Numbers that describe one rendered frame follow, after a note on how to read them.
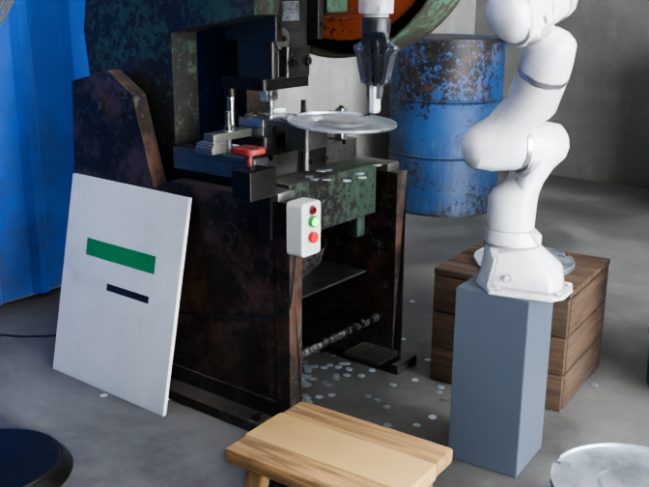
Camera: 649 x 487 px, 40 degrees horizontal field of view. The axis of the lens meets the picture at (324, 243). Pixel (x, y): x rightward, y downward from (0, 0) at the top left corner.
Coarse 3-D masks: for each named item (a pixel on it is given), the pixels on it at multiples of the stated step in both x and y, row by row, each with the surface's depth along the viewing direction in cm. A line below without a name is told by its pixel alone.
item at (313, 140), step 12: (276, 120) 242; (288, 132) 241; (300, 132) 238; (312, 132) 239; (324, 132) 244; (288, 144) 242; (300, 144) 239; (312, 144) 240; (324, 144) 245; (300, 156) 240; (312, 156) 241; (324, 156) 245; (300, 168) 241; (312, 168) 242
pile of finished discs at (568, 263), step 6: (480, 252) 269; (552, 252) 270; (558, 252) 270; (564, 252) 268; (474, 258) 262; (480, 258) 263; (558, 258) 264; (564, 258) 264; (570, 258) 264; (480, 264) 258; (564, 264) 259; (570, 264) 259; (564, 270) 252; (570, 270) 256
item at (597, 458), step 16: (576, 448) 168; (592, 448) 168; (608, 448) 168; (624, 448) 169; (640, 448) 168; (576, 464) 163; (592, 464) 163; (608, 464) 163; (624, 464) 163; (640, 464) 163; (560, 480) 158; (576, 480) 158; (592, 480) 158; (608, 480) 156; (624, 480) 157; (640, 480) 157
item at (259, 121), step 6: (258, 114) 252; (264, 114) 252; (270, 114) 252; (276, 114) 252; (282, 114) 252; (288, 114) 252; (294, 114) 252; (240, 120) 247; (246, 120) 246; (252, 120) 245; (258, 120) 243; (264, 120) 243; (240, 126) 248; (246, 126) 246; (252, 126) 245; (258, 126) 244; (264, 126) 243; (270, 126) 245; (276, 126) 247; (252, 132) 246; (258, 132) 244; (264, 132) 243; (270, 132) 246; (276, 132) 248
